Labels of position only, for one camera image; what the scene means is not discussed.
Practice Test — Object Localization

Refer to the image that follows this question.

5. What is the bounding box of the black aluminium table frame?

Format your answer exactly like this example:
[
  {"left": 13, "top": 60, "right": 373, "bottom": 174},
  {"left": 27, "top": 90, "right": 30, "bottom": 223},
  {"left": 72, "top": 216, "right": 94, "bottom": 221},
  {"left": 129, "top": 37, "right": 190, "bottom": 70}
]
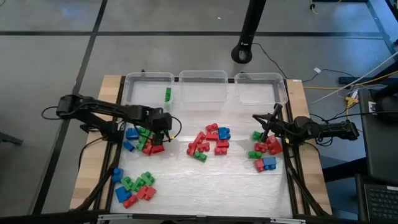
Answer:
[{"left": 74, "top": 74, "right": 332, "bottom": 224}]

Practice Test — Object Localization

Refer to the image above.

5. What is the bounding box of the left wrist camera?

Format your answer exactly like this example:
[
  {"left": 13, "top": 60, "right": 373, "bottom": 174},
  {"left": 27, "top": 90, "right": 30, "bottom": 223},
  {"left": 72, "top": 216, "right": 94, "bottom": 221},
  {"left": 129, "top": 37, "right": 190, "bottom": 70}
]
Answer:
[{"left": 159, "top": 112, "right": 174, "bottom": 133}]

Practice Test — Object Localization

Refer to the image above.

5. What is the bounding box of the white table mat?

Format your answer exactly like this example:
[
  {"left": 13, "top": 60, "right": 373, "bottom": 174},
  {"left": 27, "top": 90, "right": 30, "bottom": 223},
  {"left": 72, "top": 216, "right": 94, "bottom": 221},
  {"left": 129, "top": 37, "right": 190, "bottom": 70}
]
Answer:
[{"left": 110, "top": 81, "right": 295, "bottom": 218}]

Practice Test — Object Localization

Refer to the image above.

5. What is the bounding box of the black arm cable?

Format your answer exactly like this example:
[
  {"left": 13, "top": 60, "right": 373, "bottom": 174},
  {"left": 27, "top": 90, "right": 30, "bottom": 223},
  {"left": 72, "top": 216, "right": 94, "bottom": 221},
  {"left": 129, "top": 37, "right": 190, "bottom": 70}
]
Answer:
[{"left": 41, "top": 105, "right": 65, "bottom": 121}]

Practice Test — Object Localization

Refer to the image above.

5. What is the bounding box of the black laptop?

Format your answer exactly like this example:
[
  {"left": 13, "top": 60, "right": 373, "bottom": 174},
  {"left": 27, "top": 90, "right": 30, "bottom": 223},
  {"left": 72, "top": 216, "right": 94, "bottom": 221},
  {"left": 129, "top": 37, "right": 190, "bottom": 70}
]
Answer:
[{"left": 356, "top": 174, "right": 398, "bottom": 224}]

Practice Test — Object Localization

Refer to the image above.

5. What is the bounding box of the black desk unit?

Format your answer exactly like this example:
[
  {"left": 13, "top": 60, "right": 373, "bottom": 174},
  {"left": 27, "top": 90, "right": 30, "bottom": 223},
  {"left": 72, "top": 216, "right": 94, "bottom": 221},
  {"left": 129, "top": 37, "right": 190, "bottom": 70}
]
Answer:
[{"left": 359, "top": 88, "right": 398, "bottom": 184}]

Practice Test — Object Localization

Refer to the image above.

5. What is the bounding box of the clear plastic bin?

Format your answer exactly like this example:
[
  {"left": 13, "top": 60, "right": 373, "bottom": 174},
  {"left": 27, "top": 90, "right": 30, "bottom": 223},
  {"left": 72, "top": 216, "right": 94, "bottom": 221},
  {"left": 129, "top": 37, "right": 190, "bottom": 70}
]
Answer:
[
  {"left": 178, "top": 70, "right": 229, "bottom": 112},
  {"left": 121, "top": 72, "right": 175, "bottom": 114},
  {"left": 234, "top": 72, "right": 289, "bottom": 113}
]

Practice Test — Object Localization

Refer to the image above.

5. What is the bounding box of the black table leg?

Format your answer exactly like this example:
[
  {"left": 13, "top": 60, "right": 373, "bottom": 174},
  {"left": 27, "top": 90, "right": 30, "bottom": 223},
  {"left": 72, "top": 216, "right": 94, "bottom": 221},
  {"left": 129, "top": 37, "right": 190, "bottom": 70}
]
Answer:
[{"left": 366, "top": 0, "right": 398, "bottom": 55}]

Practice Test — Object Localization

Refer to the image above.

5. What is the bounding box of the white floor cable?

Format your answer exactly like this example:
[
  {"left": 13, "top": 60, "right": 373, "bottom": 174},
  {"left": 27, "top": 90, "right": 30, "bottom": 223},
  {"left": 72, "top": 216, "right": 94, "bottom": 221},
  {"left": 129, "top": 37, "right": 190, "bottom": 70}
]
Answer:
[{"left": 309, "top": 51, "right": 398, "bottom": 106}]

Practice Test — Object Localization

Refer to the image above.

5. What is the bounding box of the black pole stand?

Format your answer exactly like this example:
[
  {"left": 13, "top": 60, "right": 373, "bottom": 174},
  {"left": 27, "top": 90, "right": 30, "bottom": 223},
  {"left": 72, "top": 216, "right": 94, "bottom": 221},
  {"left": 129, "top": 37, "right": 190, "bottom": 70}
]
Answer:
[{"left": 231, "top": 0, "right": 267, "bottom": 65}]

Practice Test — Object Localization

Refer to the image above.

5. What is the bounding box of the black floor cable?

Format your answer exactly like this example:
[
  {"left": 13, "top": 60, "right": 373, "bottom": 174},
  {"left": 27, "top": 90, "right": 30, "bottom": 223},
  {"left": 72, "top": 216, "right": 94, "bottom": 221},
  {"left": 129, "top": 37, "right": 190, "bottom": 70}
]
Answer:
[{"left": 251, "top": 42, "right": 355, "bottom": 83}]

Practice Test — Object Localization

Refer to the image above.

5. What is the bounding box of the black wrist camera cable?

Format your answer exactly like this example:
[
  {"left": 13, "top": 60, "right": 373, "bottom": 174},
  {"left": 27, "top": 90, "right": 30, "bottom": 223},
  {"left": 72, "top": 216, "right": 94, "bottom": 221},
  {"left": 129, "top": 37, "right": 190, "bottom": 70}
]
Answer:
[{"left": 169, "top": 116, "right": 183, "bottom": 140}]

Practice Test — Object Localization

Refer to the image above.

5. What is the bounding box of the black power cable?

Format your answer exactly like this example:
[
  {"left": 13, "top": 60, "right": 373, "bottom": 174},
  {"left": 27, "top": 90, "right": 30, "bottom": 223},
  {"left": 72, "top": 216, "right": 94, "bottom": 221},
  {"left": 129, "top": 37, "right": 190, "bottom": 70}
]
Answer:
[{"left": 309, "top": 111, "right": 398, "bottom": 124}]

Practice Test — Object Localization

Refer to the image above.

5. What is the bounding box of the grey floor foot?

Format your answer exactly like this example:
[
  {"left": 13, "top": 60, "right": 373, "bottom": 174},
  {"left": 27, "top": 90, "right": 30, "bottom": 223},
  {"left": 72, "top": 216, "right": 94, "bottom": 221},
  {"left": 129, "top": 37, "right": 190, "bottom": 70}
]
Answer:
[{"left": 0, "top": 132, "right": 24, "bottom": 146}]

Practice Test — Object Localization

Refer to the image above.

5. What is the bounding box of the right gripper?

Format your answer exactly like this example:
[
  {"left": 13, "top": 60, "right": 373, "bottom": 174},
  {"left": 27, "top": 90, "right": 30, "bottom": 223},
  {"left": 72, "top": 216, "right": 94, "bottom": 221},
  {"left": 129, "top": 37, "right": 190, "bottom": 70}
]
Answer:
[{"left": 252, "top": 103, "right": 296, "bottom": 142}]

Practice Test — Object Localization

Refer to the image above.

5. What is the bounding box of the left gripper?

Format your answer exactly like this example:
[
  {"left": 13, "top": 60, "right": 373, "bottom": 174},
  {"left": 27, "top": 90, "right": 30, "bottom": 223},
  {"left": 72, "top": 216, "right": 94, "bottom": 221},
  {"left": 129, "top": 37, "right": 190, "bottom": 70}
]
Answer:
[{"left": 145, "top": 107, "right": 172, "bottom": 146}]

